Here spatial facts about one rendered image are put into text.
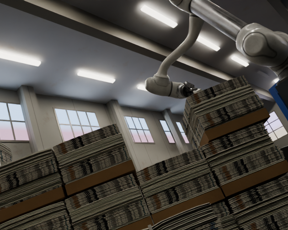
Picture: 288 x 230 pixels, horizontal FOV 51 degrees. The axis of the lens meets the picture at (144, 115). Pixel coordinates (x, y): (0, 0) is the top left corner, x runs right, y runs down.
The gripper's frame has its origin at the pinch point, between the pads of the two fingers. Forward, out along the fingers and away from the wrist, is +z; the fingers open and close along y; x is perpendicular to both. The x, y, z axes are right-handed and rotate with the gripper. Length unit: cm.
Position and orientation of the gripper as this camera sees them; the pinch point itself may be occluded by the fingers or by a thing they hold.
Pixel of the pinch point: (197, 91)
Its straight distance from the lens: 172.5
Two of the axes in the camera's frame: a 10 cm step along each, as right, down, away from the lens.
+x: -8.5, 5.2, -1.1
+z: 1.7, 0.8, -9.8
